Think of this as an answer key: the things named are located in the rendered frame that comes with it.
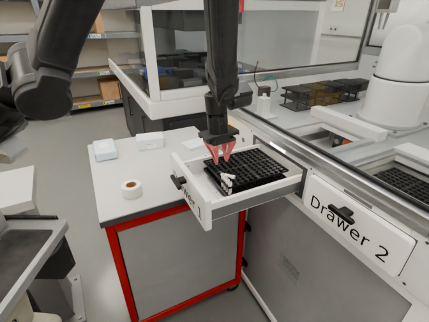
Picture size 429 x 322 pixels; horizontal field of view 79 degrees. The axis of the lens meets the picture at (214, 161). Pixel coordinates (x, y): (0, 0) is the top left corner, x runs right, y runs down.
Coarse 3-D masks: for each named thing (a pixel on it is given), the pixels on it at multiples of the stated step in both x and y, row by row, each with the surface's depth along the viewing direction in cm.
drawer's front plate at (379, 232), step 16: (320, 192) 73; (336, 192) 68; (320, 208) 74; (352, 208) 64; (336, 224) 70; (368, 224) 61; (384, 224) 58; (352, 240) 67; (384, 240) 58; (400, 240) 55; (368, 256) 63; (384, 256) 59; (400, 256) 56
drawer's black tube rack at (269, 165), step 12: (240, 156) 91; (252, 156) 91; (264, 156) 93; (204, 168) 90; (216, 168) 84; (228, 168) 84; (240, 168) 84; (252, 168) 85; (264, 168) 84; (276, 168) 85; (216, 180) 83; (240, 180) 78; (252, 180) 78; (264, 180) 84; (276, 180) 83
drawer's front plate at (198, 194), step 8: (176, 160) 83; (176, 168) 84; (184, 168) 79; (184, 176) 78; (192, 176) 75; (184, 184) 80; (192, 184) 72; (192, 192) 74; (200, 192) 68; (200, 200) 69; (208, 200) 66; (192, 208) 78; (200, 208) 70; (208, 208) 67; (200, 216) 72; (208, 216) 68; (208, 224) 70
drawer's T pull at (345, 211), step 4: (332, 204) 66; (328, 208) 67; (332, 208) 66; (336, 208) 65; (340, 208) 65; (344, 208) 65; (348, 208) 65; (336, 212) 65; (340, 212) 64; (344, 212) 64; (348, 212) 64; (352, 212) 64; (340, 216) 64; (344, 216) 63; (348, 216) 63; (344, 220) 63; (348, 220) 62; (352, 220) 61; (352, 224) 62
